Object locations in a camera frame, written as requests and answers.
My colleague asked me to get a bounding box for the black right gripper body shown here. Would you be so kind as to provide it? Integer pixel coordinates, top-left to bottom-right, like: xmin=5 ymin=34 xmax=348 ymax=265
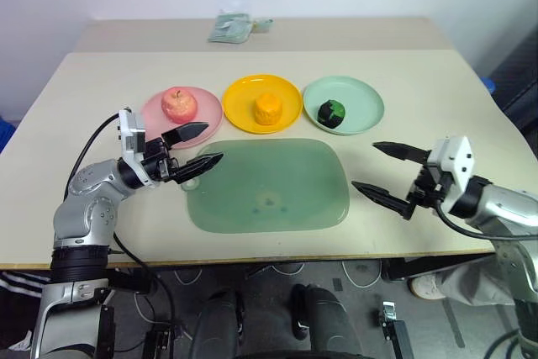
xmin=405 ymin=161 xmax=454 ymax=209

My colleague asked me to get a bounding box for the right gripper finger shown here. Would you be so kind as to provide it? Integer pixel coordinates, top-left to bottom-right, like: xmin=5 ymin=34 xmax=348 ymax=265
xmin=372 ymin=141 xmax=430 ymax=164
xmin=351 ymin=181 xmax=418 ymax=222

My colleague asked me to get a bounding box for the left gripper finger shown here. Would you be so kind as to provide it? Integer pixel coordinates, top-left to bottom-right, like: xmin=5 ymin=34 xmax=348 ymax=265
xmin=170 ymin=153 xmax=225 ymax=186
xmin=161 ymin=121 xmax=210 ymax=151

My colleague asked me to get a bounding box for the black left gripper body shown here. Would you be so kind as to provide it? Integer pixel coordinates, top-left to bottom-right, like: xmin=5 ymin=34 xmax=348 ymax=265
xmin=142 ymin=135 xmax=182 ymax=184

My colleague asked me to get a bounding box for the pink plate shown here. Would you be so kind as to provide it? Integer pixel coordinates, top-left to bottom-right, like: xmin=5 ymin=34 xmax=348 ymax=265
xmin=140 ymin=86 xmax=224 ymax=150

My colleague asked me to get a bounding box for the yellow plate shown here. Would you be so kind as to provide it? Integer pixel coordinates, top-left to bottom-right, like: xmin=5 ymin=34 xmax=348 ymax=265
xmin=222 ymin=74 xmax=303 ymax=135

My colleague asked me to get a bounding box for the light green plate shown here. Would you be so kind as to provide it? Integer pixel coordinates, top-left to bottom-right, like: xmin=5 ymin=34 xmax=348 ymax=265
xmin=302 ymin=76 xmax=385 ymax=137

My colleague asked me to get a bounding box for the red apple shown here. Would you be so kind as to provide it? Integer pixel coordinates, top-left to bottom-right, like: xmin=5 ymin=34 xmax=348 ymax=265
xmin=161 ymin=87 xmax=199 ymax=123

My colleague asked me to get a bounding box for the translucent green tray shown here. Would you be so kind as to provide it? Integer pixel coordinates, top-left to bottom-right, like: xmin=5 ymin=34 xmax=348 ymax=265
xmin=181 ymin=137 xmax=351 ymax=235

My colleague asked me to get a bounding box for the green and black toy vegetable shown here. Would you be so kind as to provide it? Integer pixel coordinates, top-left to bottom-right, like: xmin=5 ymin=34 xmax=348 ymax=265
xmin=317 ymin=98 xmax=347 ymax=129

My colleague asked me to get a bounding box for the orange toy corn piece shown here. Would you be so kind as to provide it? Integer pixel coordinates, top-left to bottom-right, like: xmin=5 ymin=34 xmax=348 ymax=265
xmin=253 ymin=93 xmax=283 ymax=126

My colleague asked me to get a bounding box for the white shoe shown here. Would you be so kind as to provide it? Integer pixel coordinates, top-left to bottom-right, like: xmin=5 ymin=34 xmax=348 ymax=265
xmin=408 ymin=273 xmax=443 ymax=302

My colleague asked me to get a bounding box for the grey trouser leg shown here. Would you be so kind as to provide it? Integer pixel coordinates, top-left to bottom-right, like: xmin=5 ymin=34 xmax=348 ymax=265
xmin=434 ymin=254 xmax=517 ymax=308

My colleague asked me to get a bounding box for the green plastic packet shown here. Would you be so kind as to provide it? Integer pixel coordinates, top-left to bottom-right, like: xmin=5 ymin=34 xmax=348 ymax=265
xmin=207 ymin=8 xmax=254 ymax=45

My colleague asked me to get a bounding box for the black stand with silver clamp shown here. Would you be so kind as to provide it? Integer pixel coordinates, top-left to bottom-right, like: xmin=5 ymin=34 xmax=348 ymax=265
xmin=375 ymin=301 xmax=412 ymax=359

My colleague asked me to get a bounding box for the small pale green cup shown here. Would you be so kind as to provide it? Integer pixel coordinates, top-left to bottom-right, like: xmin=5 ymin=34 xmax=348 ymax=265
xmin=251 ymin=17 xmax=275 ymax=34

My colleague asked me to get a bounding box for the dark rounded robot leg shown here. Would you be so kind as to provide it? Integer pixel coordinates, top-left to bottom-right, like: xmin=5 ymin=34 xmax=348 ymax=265
xmin=187 ymin=288 xmax=245 ymax=359
xmin=290 ymin=283 xmax=363 ymax=359

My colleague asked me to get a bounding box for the black carbon pattern chair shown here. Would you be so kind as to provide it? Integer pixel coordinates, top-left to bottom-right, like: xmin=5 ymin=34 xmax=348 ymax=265
xmin=489 ymin=32 xmax=538 ymax=133

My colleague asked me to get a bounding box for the blue box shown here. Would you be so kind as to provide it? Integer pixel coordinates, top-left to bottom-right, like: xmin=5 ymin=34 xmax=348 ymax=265
xmin=0 ymin=114 xmax=18 ymax=155

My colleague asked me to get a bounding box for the black floor stand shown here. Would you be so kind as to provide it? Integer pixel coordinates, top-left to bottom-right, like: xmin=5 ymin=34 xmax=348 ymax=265
xmin=144 ymin=319 xmax=178 ymax=359

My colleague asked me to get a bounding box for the black white striped garment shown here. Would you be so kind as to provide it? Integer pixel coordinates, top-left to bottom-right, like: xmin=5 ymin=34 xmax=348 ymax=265
xmin=0 ymin=270 xmax=52 ymax=352

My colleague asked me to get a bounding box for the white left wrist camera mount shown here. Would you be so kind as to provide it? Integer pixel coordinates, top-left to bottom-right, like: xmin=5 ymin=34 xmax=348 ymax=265
xmin=117 ymin=108 xmax=148 ymax=163

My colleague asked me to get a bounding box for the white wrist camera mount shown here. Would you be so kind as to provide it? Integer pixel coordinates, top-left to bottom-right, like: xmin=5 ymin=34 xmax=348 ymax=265
xmin=425 ymin=135 xmax=477 ymax=192
xmin=117 ymin=108 xmax=148 ymax=163

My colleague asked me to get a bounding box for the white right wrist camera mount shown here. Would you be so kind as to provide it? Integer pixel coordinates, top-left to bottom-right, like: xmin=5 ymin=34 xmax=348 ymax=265
xmin=425 ymin=135 xmax=477 ymax=192

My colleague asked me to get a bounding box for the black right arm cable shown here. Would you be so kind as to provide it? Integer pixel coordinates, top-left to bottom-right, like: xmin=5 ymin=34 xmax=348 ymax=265
xmin=435 ymin=201 xmax=538 ymax=245

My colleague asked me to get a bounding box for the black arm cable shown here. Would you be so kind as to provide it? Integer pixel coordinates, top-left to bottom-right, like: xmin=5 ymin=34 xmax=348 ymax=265
xmin=435 ymin=201 xmax=538 ymax=245
xmin=62 ymin=112 xmax=180 ymax=337

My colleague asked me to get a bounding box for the black table frame bracket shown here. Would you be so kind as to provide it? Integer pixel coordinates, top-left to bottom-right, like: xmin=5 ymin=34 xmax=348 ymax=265
xmin=380 ymin=254 xmax=498 ymax=282

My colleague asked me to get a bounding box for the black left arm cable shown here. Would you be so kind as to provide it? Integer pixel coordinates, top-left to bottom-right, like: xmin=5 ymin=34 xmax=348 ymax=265
xmin=62 ymin=112 xmax=180 ymax=337

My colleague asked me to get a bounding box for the white floor cable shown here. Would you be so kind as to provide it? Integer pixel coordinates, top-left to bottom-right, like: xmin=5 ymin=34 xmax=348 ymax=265
xmin=340 ymin=259 xmax=382 ymax=289

